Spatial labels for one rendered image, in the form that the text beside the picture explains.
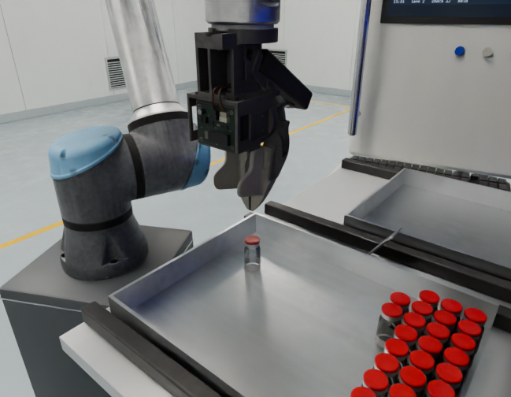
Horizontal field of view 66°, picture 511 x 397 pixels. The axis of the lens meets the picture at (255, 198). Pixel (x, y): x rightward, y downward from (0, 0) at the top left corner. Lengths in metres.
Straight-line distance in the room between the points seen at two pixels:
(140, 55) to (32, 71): 4.93
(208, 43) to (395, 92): 0.84
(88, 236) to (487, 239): 0.63
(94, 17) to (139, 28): 5.28
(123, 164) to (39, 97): 5.05
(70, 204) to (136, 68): 0.26
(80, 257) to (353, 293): 0.44
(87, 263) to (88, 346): 0.26
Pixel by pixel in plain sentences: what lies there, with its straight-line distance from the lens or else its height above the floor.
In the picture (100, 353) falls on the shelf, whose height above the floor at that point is 0.88.
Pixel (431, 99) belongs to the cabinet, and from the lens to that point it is 1.17.
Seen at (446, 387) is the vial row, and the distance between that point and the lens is 0.39.
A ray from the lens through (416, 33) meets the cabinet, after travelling 1.16.
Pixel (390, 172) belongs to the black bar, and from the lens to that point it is 0.87.
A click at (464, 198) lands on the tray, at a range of 0.84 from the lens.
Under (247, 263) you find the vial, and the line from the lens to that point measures 0.54.
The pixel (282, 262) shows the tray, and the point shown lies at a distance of 0.56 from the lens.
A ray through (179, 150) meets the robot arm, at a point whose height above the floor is 0.98.
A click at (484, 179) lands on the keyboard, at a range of 1.11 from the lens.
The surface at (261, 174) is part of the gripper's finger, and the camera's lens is 0.46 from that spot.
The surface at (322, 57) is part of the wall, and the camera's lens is 6.55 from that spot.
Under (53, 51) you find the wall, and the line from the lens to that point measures 5.76.
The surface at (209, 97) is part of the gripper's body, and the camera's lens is 0.41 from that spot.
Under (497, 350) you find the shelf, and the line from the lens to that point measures 0.51.
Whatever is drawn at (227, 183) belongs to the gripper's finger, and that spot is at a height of 1.01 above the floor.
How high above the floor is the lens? 1.20
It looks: 26 degrees down
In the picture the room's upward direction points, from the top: straight up
